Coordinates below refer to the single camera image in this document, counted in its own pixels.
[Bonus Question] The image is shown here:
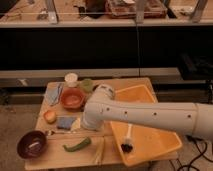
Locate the orange fruit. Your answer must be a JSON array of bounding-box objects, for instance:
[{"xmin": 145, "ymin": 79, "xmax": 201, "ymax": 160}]
[{"xmin": 43, "ymin": 110, "xmax": 57, "ymax": 124}]

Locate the black cable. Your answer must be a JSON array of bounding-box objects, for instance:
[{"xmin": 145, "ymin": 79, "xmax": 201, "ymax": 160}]
[{"xmin": 169, "ymin": 134, "xmax": 213, "ymax": 171}]

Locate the green cup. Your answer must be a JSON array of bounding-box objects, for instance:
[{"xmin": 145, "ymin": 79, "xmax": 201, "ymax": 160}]
[{"xmin": 80, "ymin": 78, "xmax": 93, "ymax": 93}]

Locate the green chili pepper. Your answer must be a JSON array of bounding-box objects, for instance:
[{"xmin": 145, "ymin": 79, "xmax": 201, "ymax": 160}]
[{"xmin": 63, "ymin": 137, "xmax": 91, "ymax": 152}]

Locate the dark red bowl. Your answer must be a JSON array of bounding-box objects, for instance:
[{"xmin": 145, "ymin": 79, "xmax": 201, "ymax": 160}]
[{"xmin": 17, "ymin": 130, "xmax": 47, "ymax": 159}]

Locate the blue sponge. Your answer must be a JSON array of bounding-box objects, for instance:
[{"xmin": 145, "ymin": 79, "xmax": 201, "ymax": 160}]
[{"xmin": 57, "ymin": 117, "xmax": 76, "ymax": 130}]

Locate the white paper cup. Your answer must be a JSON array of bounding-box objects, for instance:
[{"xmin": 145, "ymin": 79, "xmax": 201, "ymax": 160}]
[{"xmin": 64, "ymin": 73, "xmax": 78, "ymax": 87}]

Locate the yellow plastic tray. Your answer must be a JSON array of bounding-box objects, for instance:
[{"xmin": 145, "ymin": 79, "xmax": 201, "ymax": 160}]
[{"xmin": 109, "ymin": 83, "xmax": 184, "ymax": 168}]

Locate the orange bowl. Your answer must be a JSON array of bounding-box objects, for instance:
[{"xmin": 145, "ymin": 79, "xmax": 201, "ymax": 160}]
[{"xmin": 60, "ymin": 88, "xmax": 86, "ymax": 109}]

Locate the dark brush in tray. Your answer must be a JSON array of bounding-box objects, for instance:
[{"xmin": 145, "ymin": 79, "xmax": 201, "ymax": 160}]
[{"xmin": 121, "ymin": 124, "xmax": 133, "ymax": 153}]

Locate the metal fork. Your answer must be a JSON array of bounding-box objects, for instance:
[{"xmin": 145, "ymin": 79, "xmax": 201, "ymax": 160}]
[{"xmin": 45, "ymin": 130, "xmax": 76, "ymax": 136}]

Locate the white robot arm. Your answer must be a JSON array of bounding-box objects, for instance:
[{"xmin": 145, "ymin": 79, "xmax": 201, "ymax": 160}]
[{"xmin": 81, "ymin": 84, "xmax": 213, "ymax": 141}]

